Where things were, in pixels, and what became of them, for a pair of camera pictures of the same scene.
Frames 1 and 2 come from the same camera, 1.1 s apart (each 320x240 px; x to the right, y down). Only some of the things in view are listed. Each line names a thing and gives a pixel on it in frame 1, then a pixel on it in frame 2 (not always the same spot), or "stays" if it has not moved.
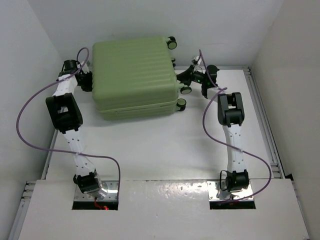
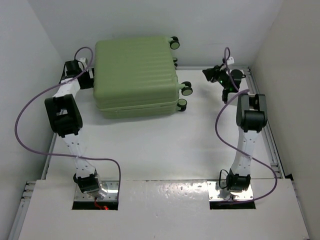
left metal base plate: (112, 187) stays
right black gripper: (188, 76) to (212, 74)
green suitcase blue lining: (134, 78) stays
